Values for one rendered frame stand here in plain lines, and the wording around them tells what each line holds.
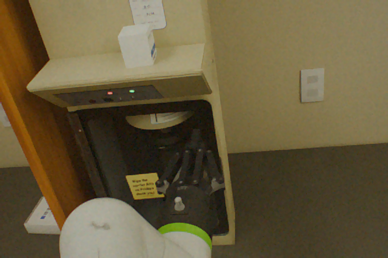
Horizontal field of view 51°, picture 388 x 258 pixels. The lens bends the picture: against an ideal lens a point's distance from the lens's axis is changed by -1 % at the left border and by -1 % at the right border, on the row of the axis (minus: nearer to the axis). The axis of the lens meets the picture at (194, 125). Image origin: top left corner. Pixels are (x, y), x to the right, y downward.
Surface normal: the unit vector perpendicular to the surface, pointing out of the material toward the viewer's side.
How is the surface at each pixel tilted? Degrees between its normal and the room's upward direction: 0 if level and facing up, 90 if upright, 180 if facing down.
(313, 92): 90
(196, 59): 0
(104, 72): 0
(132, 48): 90
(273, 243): 0
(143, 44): 90
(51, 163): 90
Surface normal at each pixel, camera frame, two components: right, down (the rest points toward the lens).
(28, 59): 0.99, -0.07
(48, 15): -0.08, 0.55
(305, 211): -0.15, -0.83
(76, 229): -0.53, -0.71
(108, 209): 0.19, -0.91
